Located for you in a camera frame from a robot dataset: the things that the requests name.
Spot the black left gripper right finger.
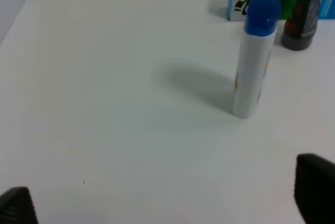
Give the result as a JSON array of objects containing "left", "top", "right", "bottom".
[{"left": 294, "top": 153, "right": 334, "bottom": 223}]

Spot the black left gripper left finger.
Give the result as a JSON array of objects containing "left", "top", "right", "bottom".
[{"left": 0, "top": 187, "right": 38, "bottom": 224}]

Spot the black tube with black cap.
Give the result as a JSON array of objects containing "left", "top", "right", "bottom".
[{"left": 281, "top": 0, "right": 321, "bottom": 51}]

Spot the white bottle with blue cap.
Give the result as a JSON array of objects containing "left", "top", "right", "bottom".
[{"left": 232, "top": 0, "right": 281, "bottom": 118}]

